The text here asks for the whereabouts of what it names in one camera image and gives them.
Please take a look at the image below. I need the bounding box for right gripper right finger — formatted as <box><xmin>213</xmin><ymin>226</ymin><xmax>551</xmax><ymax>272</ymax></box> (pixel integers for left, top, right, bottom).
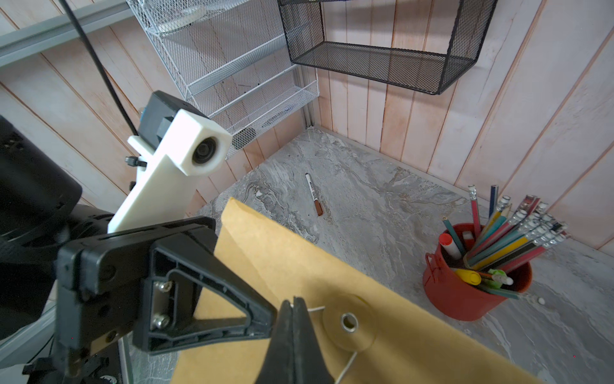
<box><xmin>292</xmin><ymin>297</ymin><xmax>334</xmax><ymax>383</ymax></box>

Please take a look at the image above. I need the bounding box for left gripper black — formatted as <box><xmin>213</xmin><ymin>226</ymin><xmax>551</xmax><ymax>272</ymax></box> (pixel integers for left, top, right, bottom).
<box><xmin>56</xmin><ymin>216</ymin><xmax>278</xmax><ymax>355</ymax></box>

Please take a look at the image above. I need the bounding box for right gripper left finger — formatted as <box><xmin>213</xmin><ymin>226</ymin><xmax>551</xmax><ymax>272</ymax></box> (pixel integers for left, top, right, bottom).
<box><xmin>255</xmin><ymin>300</ymin><xmax>294</xmax><ymax>384</ymax></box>

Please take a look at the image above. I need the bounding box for brown file bag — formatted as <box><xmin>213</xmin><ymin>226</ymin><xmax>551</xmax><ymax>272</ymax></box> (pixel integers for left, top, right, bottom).
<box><xmin>169</xmin><ymin>196</ymin><xmax>545</xmax><ymax>384</ymax></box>

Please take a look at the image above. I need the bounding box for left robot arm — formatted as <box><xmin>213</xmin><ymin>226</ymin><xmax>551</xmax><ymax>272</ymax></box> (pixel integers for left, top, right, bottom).
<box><xmin>1</xmin><ymin>91</ymin><xmax>277</xmax><ymax>383</ymax></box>

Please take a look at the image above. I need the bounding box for marker pen on table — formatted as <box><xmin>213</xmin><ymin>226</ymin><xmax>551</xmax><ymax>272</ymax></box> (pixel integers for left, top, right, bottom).
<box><xmin>305</xmin><ymin>173</ymin><xmax>324</xmax><ymax>216</ymax></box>

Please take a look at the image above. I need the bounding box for red pen holder cup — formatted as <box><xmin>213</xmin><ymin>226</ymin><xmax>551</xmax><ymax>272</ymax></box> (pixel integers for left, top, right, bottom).
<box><xmin>422</xmin><ymin>246</ymin><xmax>507</xmax><ymax>322</ymax></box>

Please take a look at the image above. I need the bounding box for black mesh basket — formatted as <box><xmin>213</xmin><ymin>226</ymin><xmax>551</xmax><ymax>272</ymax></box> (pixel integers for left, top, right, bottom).
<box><xmin>278</xmin><ymin>1</ymin><xmax>497</xmax><ymax>95</ymax></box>

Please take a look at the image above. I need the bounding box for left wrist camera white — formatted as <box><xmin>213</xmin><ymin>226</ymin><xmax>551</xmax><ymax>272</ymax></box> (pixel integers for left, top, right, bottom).
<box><xmin>107</xmin><ymin>91</ymin><xmax>233</xmax><ymax>234</ymax></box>

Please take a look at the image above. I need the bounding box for white wire shelf rack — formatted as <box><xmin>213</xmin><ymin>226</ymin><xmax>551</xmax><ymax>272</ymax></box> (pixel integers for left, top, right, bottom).
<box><xmin>128</xmin><ymin>0</ymin><xmax>319</xmax><ymax>158</ymax></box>

